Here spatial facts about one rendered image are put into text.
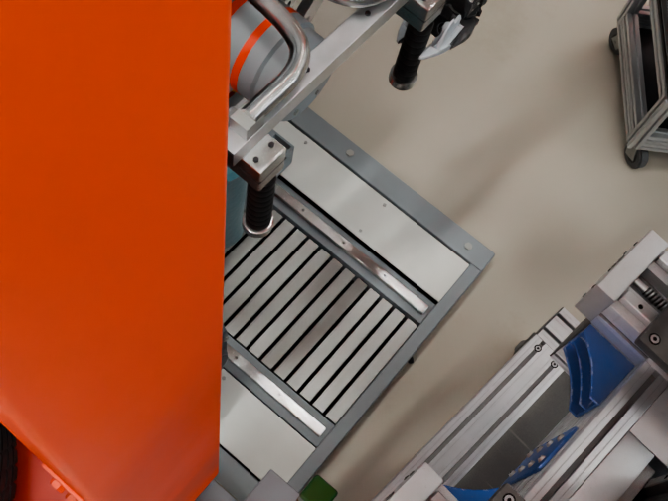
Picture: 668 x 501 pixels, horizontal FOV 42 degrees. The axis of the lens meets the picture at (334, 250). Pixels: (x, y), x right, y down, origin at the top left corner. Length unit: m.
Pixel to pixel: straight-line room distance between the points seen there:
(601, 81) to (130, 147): 2.21
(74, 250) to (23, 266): 0.03
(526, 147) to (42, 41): 2.08
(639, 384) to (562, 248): 0.93
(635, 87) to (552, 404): 0.87
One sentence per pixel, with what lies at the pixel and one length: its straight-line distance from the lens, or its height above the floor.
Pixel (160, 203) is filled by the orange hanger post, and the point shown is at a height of 1.51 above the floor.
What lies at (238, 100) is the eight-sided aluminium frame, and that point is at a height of 0.62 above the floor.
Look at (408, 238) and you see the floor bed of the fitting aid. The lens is 2.02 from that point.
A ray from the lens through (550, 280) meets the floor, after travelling 2.16.
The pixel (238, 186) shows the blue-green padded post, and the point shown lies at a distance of 1.33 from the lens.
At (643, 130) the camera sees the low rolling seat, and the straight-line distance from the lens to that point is 2.23.
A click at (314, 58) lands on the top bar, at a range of 1.11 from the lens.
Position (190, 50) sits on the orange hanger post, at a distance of 0.34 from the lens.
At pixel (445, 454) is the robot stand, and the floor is 0.23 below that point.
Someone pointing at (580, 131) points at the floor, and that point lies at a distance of 2.39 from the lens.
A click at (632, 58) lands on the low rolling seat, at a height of 0.16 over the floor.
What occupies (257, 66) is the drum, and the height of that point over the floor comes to 0.90.
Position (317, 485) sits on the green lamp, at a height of 0.66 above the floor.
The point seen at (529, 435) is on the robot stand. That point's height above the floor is 0.21.
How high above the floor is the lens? 1.87
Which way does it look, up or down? 66 degrees down
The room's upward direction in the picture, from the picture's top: 18 degrees clockwise
